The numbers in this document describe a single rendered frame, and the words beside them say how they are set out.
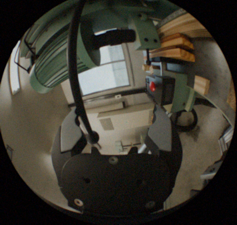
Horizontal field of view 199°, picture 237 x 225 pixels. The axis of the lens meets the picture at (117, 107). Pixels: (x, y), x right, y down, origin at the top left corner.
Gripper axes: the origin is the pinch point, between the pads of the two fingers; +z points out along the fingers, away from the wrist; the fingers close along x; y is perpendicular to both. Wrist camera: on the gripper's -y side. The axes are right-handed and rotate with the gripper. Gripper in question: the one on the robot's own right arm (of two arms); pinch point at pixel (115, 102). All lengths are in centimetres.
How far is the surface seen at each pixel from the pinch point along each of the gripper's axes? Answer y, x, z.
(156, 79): -3.3, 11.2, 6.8
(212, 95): -5.2, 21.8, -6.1
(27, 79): -37, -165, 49
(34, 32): -30.4, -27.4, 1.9
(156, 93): 0.7, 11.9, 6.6
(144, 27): -19.7, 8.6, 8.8
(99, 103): 77, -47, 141
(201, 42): -17.2, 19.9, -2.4
